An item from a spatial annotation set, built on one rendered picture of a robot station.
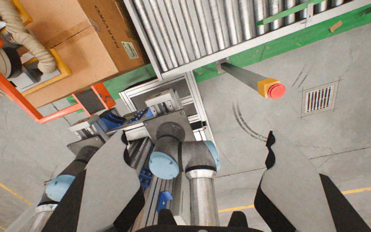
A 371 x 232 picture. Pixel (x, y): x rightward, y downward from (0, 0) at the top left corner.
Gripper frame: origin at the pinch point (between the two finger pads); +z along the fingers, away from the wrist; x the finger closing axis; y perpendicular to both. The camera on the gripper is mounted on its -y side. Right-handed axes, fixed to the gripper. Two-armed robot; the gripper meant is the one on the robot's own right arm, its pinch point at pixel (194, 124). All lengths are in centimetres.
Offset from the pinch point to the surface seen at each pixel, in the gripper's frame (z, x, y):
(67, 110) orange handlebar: 28, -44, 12
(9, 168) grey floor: 147, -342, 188
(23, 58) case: 53, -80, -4
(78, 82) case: 53, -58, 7
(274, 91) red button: 44, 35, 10
